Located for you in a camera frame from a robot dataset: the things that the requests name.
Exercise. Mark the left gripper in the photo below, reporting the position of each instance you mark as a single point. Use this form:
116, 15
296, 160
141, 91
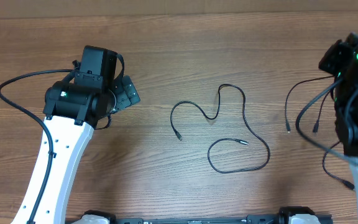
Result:
124, 99

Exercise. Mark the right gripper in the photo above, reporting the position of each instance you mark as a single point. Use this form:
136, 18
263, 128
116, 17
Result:
338, 50

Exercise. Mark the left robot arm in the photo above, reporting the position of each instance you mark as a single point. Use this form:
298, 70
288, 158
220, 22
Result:
73, 106

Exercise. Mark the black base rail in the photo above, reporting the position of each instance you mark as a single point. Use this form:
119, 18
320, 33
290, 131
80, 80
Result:
291, 214

